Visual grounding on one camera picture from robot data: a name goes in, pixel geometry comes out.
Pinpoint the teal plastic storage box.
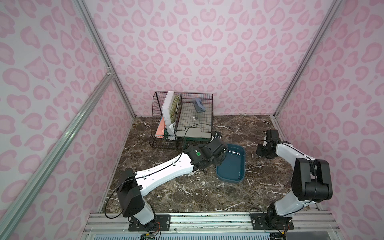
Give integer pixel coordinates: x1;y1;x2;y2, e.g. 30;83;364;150
216;144;246;184

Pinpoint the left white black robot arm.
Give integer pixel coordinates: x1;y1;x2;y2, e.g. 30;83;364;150
114;137;228;226

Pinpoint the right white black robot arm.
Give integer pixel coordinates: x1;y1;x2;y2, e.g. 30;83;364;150
256;142;333;224

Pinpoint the grey paper tray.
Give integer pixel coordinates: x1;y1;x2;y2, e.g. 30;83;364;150
176;103;213;139

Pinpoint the green illustrated book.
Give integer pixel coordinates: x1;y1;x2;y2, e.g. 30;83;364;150
169;95;181;124

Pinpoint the pink notebook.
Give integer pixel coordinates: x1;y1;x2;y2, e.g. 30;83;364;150
155;117;166;139

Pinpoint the white board in organizer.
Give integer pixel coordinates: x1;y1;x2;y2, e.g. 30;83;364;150
162;91;175;126

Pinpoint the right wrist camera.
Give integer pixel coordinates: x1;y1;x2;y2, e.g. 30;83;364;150
263;130;281;146

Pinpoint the black wire mesh organizer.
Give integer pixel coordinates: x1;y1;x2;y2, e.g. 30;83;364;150
149;91;214;149

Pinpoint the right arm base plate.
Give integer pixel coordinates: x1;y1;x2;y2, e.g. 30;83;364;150
250;213;295;231

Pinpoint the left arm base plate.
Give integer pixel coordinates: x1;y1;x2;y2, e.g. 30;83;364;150
129;214;171;232

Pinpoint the aluminium front rail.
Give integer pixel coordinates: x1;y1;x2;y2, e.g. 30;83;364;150
83;211;341;236

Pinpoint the right aluminium frame post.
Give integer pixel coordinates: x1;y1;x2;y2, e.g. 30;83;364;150
273;0;345;119

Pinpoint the aluminium frame post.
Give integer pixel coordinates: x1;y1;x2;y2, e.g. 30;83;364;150
273;0;345;119
74;0;136;119

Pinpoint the left aluminium frame post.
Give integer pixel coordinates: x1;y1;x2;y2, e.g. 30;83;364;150
74;0;136;119

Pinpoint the diagonal aluminium frame bar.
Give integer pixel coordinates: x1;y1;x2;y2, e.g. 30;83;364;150
1;72;116;240

